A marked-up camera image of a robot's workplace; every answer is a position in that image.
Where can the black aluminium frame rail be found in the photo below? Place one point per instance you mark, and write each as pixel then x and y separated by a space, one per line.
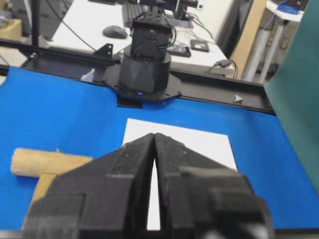
pixel 190 86

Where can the black keyboard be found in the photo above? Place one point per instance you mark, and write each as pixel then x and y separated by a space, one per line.
pixel 131 11

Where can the white foam board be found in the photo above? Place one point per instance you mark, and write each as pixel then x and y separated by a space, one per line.
pixel 212 145

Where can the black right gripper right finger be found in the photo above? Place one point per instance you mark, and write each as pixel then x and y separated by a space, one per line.
pixel 201 198

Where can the wooden mallet hammer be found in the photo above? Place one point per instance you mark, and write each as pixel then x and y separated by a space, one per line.
pixel 45 166

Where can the blue table mat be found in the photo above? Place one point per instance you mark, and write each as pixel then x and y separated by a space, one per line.
pixel 45 112

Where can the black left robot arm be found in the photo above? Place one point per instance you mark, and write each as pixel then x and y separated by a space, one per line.
pixel 143 73

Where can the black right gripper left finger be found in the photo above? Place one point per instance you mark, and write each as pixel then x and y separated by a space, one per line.
pixel 107 198

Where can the black computer mouse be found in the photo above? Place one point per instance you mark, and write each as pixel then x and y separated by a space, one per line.
pixel 114 31

